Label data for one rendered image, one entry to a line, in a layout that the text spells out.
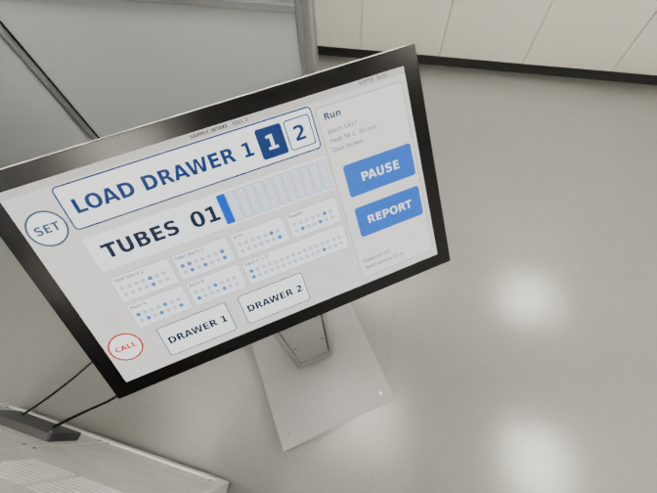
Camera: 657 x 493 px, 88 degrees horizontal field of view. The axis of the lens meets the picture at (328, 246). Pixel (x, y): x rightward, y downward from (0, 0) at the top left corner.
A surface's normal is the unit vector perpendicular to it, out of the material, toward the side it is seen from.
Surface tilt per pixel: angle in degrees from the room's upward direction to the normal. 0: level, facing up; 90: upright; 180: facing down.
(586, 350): 0
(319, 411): 3
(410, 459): 0
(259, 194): 50
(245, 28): 90
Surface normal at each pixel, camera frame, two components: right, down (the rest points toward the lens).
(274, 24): -0.22, 0.87
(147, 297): 0.26, 0.31
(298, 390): -0.03, -0.44
